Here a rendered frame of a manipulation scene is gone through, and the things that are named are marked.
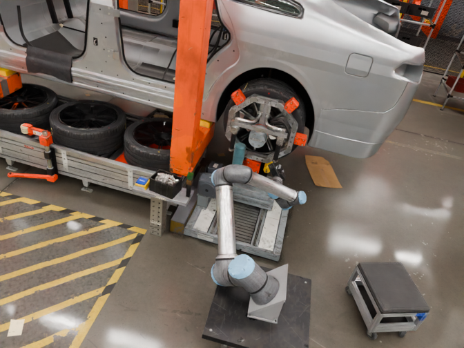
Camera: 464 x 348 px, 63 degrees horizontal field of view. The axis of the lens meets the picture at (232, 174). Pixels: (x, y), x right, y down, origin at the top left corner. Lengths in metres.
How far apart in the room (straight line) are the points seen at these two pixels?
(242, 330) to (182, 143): 1.32
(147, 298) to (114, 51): 1.94
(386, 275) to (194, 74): 1.88
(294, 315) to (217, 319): 0.47
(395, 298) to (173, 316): 1.46
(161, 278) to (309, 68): 1.87
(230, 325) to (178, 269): 0.77
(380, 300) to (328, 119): 1.35
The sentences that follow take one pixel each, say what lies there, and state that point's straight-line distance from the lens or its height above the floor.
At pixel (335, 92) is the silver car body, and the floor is 1.24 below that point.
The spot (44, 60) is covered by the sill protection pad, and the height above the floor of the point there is 0.92.
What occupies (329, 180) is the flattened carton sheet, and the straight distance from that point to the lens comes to 4.18.
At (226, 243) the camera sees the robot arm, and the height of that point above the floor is 0.58.
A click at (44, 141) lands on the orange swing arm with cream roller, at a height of 0.47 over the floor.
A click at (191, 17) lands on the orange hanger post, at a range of 2.42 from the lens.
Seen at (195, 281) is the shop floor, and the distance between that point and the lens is 2.88.
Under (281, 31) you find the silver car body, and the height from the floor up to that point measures 1.58.
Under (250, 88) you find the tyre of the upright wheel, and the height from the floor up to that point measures 1.14.
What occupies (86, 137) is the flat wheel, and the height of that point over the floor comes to 0.47.
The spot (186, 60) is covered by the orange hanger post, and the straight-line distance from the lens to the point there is 2.50.
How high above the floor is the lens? 2.26
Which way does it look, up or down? 35 degrees down
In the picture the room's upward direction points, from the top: 10 degrees clockwise
